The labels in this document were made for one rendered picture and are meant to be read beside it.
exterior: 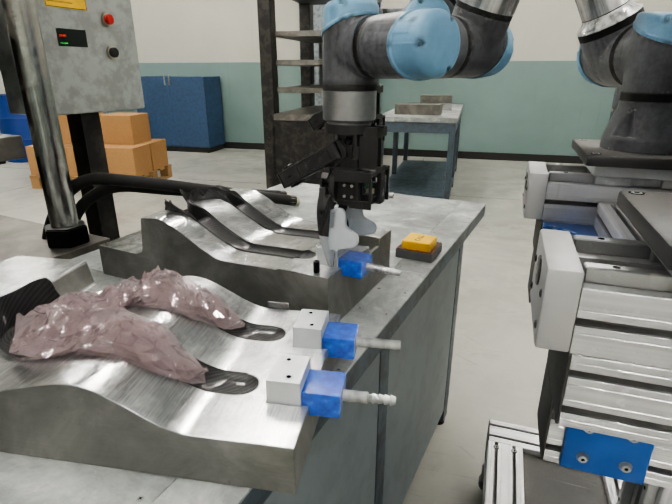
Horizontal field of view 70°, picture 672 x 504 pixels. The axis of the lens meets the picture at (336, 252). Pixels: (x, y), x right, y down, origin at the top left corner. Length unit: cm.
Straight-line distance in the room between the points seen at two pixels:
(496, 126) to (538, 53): 102
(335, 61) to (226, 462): 49
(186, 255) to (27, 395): 38
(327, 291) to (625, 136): 61
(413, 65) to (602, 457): 50
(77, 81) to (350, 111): 92
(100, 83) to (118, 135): 420
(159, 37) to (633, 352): 839
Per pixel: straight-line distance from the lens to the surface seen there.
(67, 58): 144
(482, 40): 69
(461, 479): 167
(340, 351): 60
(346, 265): 73
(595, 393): 58
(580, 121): 731
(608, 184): 101
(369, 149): 68
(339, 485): 93
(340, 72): 67
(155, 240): 90
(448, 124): 434
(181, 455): 52
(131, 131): 559
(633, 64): 103
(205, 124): 768
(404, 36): 58
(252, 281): 78
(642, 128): 100
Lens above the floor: 117
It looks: 21 degrees down
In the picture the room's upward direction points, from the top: straight up
